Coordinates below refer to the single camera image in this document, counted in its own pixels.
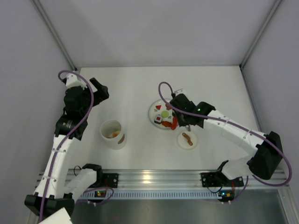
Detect brown chicken drumstick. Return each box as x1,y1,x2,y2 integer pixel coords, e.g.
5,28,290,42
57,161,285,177
165,104,172,110

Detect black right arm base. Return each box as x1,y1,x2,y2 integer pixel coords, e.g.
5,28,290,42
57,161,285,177
200,171,244,188

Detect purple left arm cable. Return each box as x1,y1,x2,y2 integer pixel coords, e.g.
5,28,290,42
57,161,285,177
37,69,114,222

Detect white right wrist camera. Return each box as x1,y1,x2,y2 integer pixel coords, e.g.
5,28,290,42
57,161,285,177
174,89,186,95

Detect white container lid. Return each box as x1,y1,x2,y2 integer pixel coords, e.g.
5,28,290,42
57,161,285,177
177,131,198,150

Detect red crab stick toy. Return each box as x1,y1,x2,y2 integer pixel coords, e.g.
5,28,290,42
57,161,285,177
161,117,178,130

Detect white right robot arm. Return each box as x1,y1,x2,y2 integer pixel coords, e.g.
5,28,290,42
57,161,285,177
170,93,283,180

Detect metal tongs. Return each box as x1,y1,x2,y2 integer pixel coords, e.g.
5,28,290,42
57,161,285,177
185,125,191,132

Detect white cylindrical lunch container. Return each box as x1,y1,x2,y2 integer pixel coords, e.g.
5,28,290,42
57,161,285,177
100,120,127,150

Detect sushi roll with red centre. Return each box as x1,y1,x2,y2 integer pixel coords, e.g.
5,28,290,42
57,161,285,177
154,114,163,125

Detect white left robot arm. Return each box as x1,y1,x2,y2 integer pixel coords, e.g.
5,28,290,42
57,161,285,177
24,78,109,218

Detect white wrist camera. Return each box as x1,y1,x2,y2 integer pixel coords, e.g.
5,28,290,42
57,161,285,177
174,89,186,95
65,73,87,89

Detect aluminium mounting rail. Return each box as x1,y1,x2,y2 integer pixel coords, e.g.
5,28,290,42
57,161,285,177
36,169,288,187

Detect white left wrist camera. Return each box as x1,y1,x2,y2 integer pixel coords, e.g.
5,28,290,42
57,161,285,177
65,73,87,89

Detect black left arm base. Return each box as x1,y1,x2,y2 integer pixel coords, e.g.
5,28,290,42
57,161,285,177
100,173,119,188

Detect blue rimmed white plate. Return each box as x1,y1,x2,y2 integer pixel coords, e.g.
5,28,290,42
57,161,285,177
148,99,178,130

